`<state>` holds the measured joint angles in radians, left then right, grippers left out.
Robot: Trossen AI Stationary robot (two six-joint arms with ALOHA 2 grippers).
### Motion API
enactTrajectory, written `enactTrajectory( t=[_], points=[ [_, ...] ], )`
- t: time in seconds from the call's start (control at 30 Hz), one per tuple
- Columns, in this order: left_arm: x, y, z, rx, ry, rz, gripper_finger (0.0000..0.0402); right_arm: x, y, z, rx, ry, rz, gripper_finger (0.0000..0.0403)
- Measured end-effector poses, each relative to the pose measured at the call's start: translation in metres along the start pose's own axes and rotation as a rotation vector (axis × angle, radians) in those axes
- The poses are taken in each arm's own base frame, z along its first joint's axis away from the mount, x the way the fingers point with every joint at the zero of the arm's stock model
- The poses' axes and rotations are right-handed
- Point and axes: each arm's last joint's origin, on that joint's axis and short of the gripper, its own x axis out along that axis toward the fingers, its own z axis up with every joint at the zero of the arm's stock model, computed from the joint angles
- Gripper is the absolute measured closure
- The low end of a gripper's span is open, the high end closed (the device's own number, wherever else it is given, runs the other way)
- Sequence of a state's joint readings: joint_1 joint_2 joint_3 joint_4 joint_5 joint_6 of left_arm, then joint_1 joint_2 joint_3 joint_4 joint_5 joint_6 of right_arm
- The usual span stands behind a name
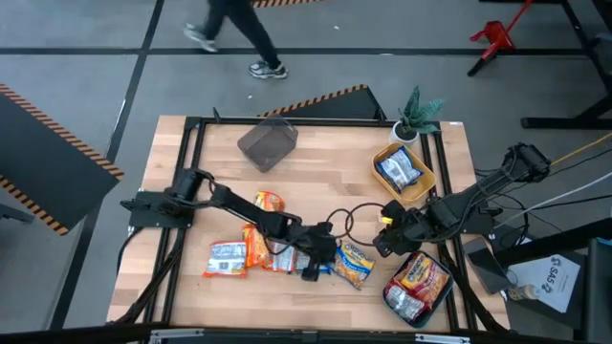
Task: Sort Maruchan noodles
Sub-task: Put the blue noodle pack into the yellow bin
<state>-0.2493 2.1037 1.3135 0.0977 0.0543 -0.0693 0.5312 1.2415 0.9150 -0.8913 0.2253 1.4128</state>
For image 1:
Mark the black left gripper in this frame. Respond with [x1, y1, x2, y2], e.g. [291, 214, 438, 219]
[286, 222, 339, 283]

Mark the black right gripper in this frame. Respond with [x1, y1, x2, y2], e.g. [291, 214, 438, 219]
[372, 200, 431, 259]

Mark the orange noodle pack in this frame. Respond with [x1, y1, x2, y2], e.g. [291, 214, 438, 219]
[252, 190, 287, 214]
[203, 240, 249, 279]
[242, 222, 272, 269]
[265, 238, 312, 274]

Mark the red beef noodle pack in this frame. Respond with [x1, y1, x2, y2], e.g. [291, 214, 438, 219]
[399, 251, 451, 310]
[384, 281, 426, 322]

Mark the yellow plastic bin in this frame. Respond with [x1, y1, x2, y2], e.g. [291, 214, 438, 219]
[370, 141, 438, 205]

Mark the dark tray with snack packets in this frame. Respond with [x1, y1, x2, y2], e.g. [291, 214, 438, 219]
[381, 249, 454, 330]

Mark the black smartphone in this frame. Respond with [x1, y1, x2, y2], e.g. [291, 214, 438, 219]
[462, 235, 514, 295]

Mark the potted plant white pot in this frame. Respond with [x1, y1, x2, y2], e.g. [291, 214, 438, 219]
[387, 85, 447, 147]

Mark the smoky grey transparent bin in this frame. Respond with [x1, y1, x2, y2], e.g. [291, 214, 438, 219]
[237, 114, 299, 174]

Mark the small beige bottle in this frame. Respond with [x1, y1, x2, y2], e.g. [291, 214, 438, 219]
[506, 284, 540, 302]

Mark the black hazard-striped panel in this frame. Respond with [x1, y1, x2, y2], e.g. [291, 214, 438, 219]
[0, 83, 125, 238]
[251, 0, 321, 9]
[257, 84, 388, 121]

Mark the white printed paper sheet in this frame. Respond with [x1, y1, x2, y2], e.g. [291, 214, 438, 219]
[506, 252, 582, 314]

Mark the black desk beam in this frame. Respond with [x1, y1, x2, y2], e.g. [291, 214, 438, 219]
[494, 217, 612, 269]

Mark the red metal stand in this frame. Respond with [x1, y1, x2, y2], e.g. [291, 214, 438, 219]
[467, 0, 535, 77]

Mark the person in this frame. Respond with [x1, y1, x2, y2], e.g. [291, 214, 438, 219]
[183, 0, 291, 81]

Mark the grey metal leg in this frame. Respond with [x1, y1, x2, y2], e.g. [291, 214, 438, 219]
[0, 203, 35, 225]

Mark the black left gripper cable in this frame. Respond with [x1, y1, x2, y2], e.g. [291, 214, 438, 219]
[326, 207, 356, 240]

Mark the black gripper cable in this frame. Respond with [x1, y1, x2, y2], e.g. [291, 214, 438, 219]
[326, 207, 356, 240]
[344, 203, 386, 247]

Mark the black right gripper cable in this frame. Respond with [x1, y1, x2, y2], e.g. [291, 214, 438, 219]
[344, 203, 386, 247]

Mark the black camera mount rail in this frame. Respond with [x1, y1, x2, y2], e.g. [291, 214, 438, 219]
[0, 323, 612, 344]

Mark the silver metal bracket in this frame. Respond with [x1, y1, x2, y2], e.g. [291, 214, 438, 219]
[148, 327, 206, 344]
[414, 333, 472, 344]

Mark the white cable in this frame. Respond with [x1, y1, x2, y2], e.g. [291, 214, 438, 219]
[492, 171, 612, 228]

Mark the black desk leg frame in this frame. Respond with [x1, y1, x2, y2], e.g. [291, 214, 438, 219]
[519, 0, 612, 131]

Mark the yellow floor cable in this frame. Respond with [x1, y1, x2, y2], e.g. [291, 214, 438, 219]
[549, 132, 612, 167]

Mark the black floor cable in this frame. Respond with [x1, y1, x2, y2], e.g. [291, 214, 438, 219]
[477, 146, 612, 211]

